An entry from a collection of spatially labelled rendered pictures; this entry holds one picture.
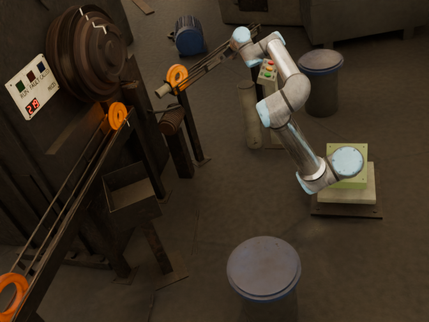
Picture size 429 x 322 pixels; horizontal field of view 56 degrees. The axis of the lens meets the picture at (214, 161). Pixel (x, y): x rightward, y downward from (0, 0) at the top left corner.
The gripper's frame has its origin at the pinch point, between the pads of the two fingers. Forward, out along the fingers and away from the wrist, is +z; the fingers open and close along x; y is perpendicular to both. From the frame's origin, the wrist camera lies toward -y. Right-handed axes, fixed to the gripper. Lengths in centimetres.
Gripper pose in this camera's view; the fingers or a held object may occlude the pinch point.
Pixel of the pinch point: (228, 57)
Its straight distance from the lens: 261.5
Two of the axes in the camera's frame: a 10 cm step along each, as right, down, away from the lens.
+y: 7.9, -6.0, 1.3
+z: -1.2, 0.5, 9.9
